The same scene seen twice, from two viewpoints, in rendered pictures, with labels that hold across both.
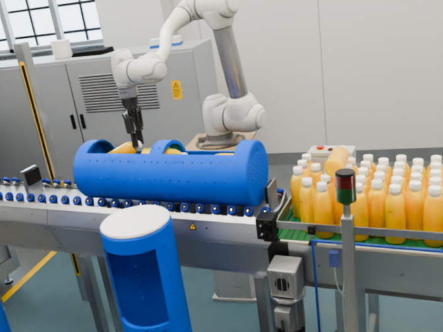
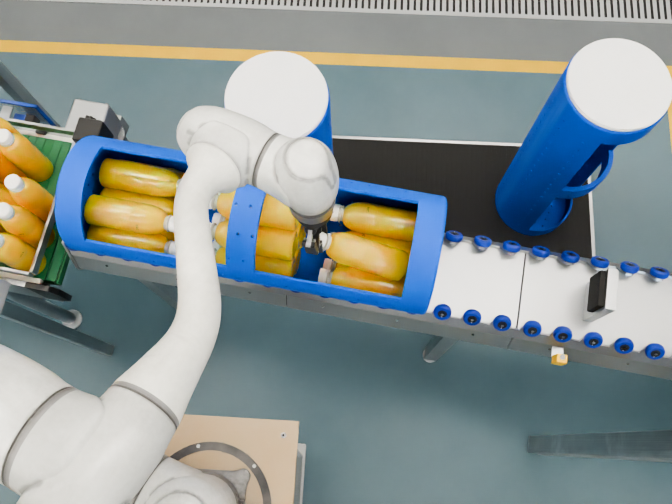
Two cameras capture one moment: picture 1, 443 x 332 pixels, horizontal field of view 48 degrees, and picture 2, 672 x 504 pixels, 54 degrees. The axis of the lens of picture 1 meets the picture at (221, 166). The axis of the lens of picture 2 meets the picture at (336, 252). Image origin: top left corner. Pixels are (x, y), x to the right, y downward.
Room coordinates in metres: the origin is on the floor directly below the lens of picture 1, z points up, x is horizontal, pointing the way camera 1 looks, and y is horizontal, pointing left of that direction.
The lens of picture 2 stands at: (2.70, 0.33, 2.59)
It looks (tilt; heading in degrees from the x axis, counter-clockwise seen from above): 74 degrees down; 170
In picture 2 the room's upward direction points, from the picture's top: 4 degrees counter-clockwise
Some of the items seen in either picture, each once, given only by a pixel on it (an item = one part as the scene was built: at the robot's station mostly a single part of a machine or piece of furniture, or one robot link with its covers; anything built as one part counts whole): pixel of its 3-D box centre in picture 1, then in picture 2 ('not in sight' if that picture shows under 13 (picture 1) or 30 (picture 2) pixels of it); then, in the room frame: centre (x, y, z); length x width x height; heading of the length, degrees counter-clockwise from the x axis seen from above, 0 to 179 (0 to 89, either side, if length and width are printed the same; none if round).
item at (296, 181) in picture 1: (299, 193); (33, 198); (1.90, -0.31, 1.00); 0.07 x 0.07 x 0.20
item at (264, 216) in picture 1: (267, 226); (93, 139); (1.74, -0.15, 0.95); 0.10 x 0.07 x 0.10; 155
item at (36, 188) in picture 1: (33, 182); (596, 295); (2.51, 1.01, 1.00); 0.10 x 0.04 x 0.15; 155
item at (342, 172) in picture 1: (346, 194); not in sight; (1.45, -0.39, 1.18); 0.06 x 0.06 x 0.16
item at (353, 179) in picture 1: (345, 180); not in sight; (1.45, -0.39, 1.23); 0.06 x 0.06 x 0.04
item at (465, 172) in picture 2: not in sight; (400, 203); (1.84, 0.77, 0.07); 1.50 x 0.52 x 0.15; 72
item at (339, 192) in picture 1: (346, 193); not in sight; (1.45, -0.39, 1.18); 0.06 x 0.06 x 0.05
